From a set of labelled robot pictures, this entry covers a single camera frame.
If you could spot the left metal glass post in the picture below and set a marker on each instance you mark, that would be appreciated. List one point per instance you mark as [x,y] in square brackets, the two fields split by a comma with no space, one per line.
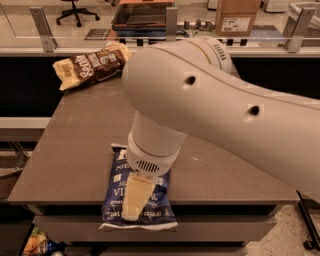
[46,37]

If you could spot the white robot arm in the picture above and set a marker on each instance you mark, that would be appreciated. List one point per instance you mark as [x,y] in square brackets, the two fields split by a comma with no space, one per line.
[186,88]

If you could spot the cardboard box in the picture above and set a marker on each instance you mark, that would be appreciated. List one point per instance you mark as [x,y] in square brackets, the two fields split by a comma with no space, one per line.
[236,17]

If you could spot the metal glass post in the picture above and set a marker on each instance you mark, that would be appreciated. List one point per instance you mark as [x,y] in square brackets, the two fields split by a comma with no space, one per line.
[171,23]
[46,37]
[295,29]

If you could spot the grey table drawer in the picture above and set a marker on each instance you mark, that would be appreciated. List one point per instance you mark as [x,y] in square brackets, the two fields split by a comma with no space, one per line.
[228,228]

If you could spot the brown chip bag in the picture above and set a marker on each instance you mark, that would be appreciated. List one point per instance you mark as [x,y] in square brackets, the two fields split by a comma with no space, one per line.
[92,67]

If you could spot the dark tray on floor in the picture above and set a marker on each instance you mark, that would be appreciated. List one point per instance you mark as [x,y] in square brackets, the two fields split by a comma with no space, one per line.
[141,13]

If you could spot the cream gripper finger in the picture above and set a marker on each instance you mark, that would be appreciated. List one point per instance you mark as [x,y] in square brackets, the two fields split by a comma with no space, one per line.
[137,193]

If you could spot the right metal glass post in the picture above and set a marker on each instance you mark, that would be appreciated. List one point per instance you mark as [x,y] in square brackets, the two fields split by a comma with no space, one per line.
[295,29]

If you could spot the middle metal glass post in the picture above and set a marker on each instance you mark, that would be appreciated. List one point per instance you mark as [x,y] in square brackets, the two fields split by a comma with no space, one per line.
[171,23]

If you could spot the black office chair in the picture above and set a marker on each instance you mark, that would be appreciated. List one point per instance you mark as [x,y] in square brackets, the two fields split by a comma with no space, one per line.
[76,12]

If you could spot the blue Kettle chip bag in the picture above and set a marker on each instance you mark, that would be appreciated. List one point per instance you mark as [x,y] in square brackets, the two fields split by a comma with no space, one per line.
[157,214]

